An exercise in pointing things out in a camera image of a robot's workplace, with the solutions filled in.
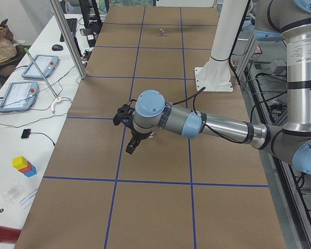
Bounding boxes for metal rod with white base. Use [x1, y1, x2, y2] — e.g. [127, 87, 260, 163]
[24, 48, 72, 114]

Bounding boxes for teach pendant tablet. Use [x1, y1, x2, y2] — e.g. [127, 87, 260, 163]
[21, 54, 59, 79]
[0, 81, 38, 113]

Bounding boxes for white central pedestal column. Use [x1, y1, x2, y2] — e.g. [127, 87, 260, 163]
[194, 0, 249, 92]

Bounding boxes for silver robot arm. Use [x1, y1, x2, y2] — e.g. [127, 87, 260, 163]
[113, 1, 311, 175]

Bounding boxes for red fire extinguisher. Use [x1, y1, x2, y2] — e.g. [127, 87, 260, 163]
[0, 226, 21, 244]

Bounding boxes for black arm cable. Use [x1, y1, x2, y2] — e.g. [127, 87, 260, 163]
[171, 86, 249, 144]

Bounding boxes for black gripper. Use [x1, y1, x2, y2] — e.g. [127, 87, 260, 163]
[113, 99, 152, 155]

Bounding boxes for stacked coloured blocks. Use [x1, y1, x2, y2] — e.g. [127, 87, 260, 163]
[12, 156, 37, 177]

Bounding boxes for black keyboard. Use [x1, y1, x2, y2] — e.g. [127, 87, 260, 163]
[66, 18, 78, 39]

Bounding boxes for aluminium frame post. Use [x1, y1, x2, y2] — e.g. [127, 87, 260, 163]
[49, 0, 86, 79]

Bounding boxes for far teach pendant tablet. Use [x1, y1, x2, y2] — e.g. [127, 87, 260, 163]
[21, 54, 59, 79]

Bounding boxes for small black sensor box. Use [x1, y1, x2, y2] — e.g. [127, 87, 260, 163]
[21, 129, 31, 139]

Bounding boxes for seated person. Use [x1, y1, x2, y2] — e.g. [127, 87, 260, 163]
[0, 22, 17, 65]

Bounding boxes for black computer mouse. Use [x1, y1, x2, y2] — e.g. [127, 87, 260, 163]
[51, 44, 63, 51]

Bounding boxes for near teach pendant tablet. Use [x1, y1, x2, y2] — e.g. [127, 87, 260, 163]
[0, 81, 38, 113]

